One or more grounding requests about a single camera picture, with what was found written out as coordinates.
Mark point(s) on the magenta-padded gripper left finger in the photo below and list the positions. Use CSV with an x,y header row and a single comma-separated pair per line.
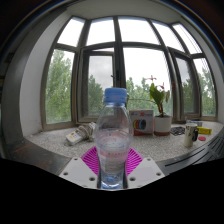
x,y
89,160

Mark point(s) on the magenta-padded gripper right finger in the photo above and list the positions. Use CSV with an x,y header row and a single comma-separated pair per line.
x,y
134,160

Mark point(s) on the clear blue-capped water bottle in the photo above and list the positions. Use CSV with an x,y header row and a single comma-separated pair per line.
x,y
113,140

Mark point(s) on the white and yellow packet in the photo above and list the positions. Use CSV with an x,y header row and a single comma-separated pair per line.
x,y
78,134

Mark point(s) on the red and white printed box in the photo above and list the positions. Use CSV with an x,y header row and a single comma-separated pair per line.
x,y
141,122

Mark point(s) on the flowering plant in white pot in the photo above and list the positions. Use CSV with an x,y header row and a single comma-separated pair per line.
x,y
162,125

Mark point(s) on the black patterned marker card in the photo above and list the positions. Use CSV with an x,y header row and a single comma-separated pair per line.
x,y
177,130

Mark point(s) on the flat round red coaster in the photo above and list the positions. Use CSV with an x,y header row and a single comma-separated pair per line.
x,y
202,138

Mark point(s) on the light blue flat pack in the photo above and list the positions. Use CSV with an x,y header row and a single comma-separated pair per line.
x,y
195,122

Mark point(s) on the long yellow box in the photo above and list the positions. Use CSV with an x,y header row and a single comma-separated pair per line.
x,y
204,130

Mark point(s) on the brown-framed bay window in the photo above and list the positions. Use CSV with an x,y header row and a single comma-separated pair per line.
x,y
119,60

